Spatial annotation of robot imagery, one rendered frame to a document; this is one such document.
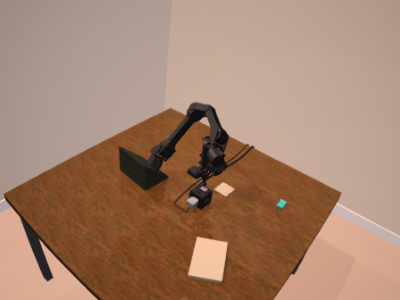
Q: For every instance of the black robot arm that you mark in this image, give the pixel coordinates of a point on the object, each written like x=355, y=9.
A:
x=214, y=152

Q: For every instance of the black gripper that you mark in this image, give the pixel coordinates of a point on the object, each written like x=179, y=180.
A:
x=200, y=171

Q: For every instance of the small teal block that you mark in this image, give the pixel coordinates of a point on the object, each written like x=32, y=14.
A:
x=281, y=204

